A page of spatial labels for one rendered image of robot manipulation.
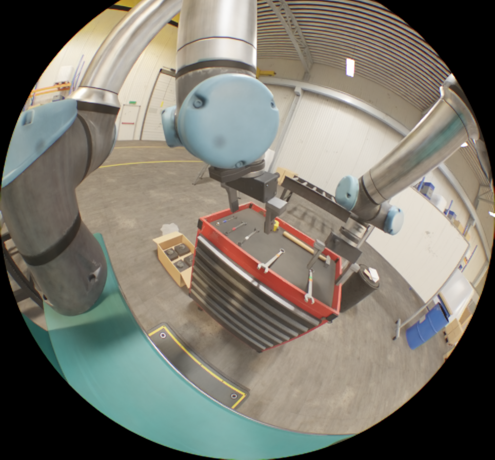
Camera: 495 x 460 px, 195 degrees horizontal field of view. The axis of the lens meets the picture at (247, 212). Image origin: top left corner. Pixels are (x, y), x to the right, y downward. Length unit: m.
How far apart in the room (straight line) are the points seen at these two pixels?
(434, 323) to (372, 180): 3.59
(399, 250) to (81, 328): 2.89
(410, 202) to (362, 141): 6.55
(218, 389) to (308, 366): 0.93
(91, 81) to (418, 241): 3.01
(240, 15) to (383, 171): 0.29
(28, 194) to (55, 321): 0.17
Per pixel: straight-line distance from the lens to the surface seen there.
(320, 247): 0.51
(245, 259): 0.58
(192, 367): 1.00
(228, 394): 1.04
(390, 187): 0.31
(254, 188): 0.31
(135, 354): 0.22
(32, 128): 0.16
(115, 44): 0.30
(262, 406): 1.49
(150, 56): 10.94
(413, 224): 2.74
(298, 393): 1.63
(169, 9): 0.34
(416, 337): 3.87
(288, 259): 0.73
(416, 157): 0.29
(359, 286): 1.95
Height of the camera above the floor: 1.32
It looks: 26 degrees down
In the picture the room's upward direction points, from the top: 22 degrees clockwise
